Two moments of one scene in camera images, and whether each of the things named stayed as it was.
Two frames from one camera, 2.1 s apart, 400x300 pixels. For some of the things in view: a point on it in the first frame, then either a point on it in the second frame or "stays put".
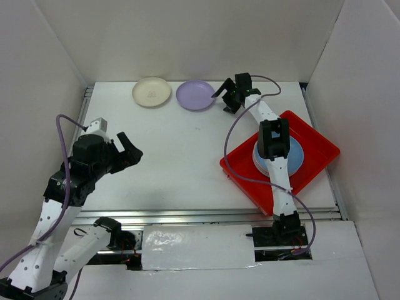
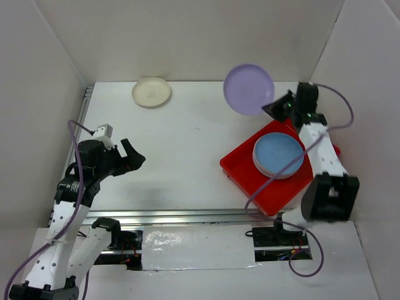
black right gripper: [229, 85] to [273, 109]
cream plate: [151, 92] stays put
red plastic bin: [319, 152] stays put
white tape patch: [184, 247] stays put
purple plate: [195, 95] to [247, 87]
